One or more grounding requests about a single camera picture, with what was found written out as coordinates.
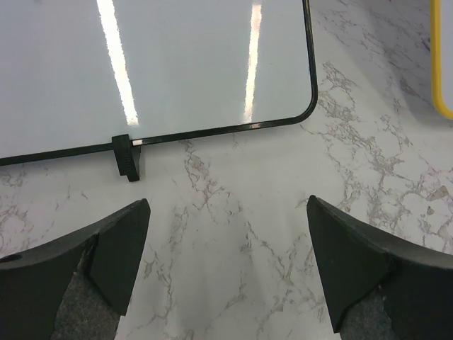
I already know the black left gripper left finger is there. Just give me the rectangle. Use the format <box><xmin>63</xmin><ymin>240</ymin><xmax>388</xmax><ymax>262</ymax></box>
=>
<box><xmin>1</xmin><ymin>199</ymin><xmax>151</xmax><ymax>339</ymax></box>

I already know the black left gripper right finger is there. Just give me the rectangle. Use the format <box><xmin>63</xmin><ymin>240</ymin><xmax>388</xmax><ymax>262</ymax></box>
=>
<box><xmin>306</xmin><ymin>195</ymin><xmax>452</xmax><ymax>339</ymax></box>

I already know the yellow framed whiteboard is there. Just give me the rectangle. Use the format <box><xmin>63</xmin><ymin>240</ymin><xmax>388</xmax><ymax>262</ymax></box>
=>
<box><xmin>430</xmin><ymin>0</ymin><xmax>452</xmax><ymax>120</ymax></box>

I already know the black whiteboard stand foot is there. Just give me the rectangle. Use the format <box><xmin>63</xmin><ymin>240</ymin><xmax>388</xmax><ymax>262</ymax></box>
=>
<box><xmin>111</xmin><ymin>135</ymin><xmax>141</xmax><ymax>182</ymax></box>

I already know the black framed whiteboard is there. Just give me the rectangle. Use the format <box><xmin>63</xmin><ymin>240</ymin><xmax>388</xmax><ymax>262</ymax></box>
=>
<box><xmin>1</xmin><ymin>1</ymin><xmax>318</xmax><ymax>165</ymax></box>

